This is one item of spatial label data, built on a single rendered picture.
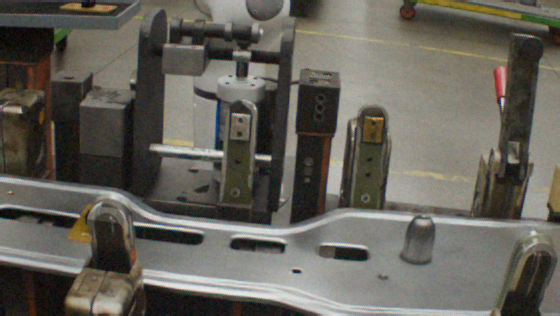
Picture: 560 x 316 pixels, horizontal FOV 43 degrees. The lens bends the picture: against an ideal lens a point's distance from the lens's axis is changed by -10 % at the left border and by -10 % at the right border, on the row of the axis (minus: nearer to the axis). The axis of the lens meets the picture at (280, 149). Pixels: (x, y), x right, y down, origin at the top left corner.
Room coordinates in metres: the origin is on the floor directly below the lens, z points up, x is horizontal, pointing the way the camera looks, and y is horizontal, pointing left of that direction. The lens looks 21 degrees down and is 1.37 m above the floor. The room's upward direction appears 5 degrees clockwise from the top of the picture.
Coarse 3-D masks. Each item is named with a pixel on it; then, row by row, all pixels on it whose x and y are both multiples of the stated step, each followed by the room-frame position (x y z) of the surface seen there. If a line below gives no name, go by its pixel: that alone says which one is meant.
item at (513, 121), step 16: (512, 48) 0.83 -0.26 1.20; (528, 48) 0.80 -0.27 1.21; (512, 64) 0.83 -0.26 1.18; (528, 64) 0.84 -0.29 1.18; (512, 80) 0.82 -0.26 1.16; (528, 80) 0.83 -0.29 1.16; (512, 96) 0.82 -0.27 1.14; (528, 96) 0.83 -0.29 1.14; (512, 112) 0.82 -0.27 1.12; (528, 112) 0.82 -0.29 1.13; (512, 128) 0.82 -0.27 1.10; (528, 128) 0.81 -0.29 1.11; (528, 144) 0.81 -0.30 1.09
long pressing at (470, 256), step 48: (0, 192) 0.74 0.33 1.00; (48, 192) 0.76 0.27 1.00; (96, 192) 0.77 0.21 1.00; (0, 240) 0.63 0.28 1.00; (48, 240) 0.65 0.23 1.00; (144, 240) 0.67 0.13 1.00; (288, 240) 0.70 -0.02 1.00; (336, 240) 0.71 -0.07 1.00; (384, 240) 0.72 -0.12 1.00; (480, 240) 0.73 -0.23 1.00; (144, 288) 0.60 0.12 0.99; (192, 288) 0.60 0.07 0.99; (240, 288) 0.60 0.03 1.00; (288, 288) 0.61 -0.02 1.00; (336, 288) 0.61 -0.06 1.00; (384, 288) 0.62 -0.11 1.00; (432, 288) 0.62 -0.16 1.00; (480, 288) 0.62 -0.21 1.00
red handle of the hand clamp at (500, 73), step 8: (496, 72) 0.93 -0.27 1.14; (504, 72) 0.93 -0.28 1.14; (496, 80) 0.92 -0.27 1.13; (504, 80) 0.91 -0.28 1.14; (496, 88) 0.91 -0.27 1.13; (504, 88) 0.90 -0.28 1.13; (496, 96) 0.90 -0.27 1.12; (512, 144) 0.83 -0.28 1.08; (512, 152) 0.82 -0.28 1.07; (512, 160) 0.81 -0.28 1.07; (512, 168) 0.81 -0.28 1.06
